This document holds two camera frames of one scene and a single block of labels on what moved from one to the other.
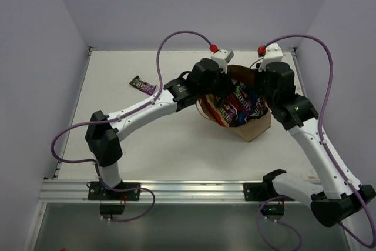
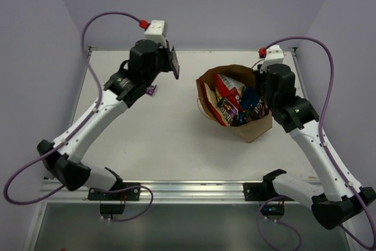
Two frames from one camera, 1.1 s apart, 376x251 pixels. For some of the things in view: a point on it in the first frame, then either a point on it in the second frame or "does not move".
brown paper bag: [243, 74] does not move
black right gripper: [258, 75] does not move
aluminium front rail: [77, 190] does not move
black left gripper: [222, 83] to [174, 62]
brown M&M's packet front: [228, 111] does not move
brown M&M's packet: [239, 97] to [175, 63]
